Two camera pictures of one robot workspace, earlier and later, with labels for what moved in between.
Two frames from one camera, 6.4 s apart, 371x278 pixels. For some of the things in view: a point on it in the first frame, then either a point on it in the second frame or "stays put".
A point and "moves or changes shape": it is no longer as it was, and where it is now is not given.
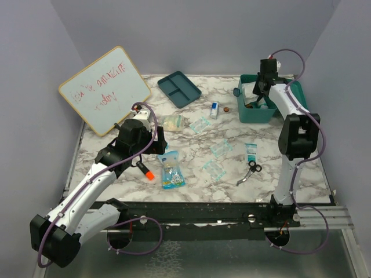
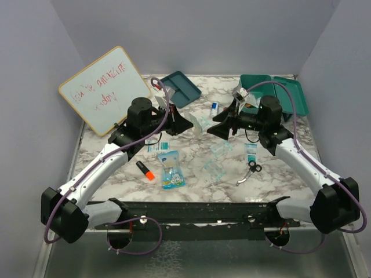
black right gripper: x=256 y=90 → x=232 y=120
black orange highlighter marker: x=149 y=175 stays put
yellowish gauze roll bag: x=173 y=123 moves or changes shape
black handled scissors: x=254 y=167 stays put
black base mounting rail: x=194 y=220 stays put
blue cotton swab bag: x=173 y=176 stays put
